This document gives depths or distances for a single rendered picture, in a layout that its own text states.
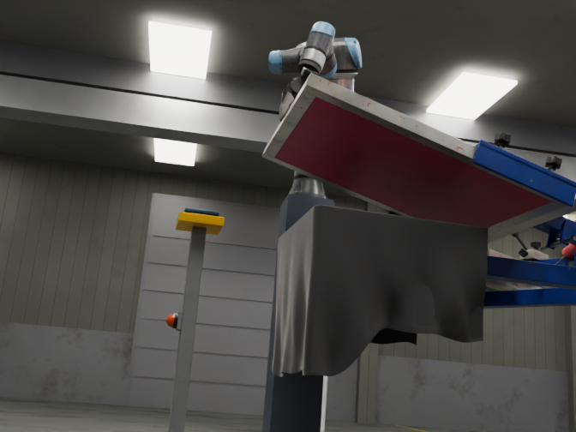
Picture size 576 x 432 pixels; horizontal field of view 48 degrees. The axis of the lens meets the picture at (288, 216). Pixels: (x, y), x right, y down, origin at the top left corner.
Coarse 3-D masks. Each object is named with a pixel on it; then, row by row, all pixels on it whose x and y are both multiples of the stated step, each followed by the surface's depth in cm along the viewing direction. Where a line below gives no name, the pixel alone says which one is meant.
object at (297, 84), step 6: (306, 60) 198; (300, 66) 200; (306, 66) 199; (312, 66) 198; (318, 66) 199; (300, 72) 203; (318, 72) 200; (294, 78) 196; (300, 78) 196; (294, 84) 195; (300, 84) 196; (294, 90) 195; (294, 96) 198
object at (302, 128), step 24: (312, 120) 182; (336, 120) 177; (360, 120) 172; (336, 144) 191; (360, 144) 186; (384, 144) 180; (408, 144) 176; (384, 168) 195; (408, 168) 189; (432, 168) 184; (456, 168) 179; (456, 192) 193; (480, 192) 188; (504, 192) 183; (528, 192) 178; (504, 216) 198
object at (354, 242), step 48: (336, 240) 164; (384, 240) 167; (432, 240) 171; (480, 240) 174; (336, 288) 162; (384, 288) 166; (432, 288) 168; (480, 288) 172; (336, 336) 160; (480, 336) 170
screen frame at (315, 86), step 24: (312, 96) 169; (336, 96) 166; (360, 96) 168; (288, 120) 187; (384, 120) 168; (408, 120) 169; (432, 144) 171; (456, 144) 171; (480, 168) 174; (408, 216) 225; (528, 216) 192
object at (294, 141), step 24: (288, 144) 203; (312, 144) 197; (312, 168) 214; (336, 168) 207; (360, 168) 201; (360, 192) 219; (384, 192) 212; (408, 192) 206; (432, 192) 199; (432, 216) 217; (456, 216) 210; (480, 216) 204
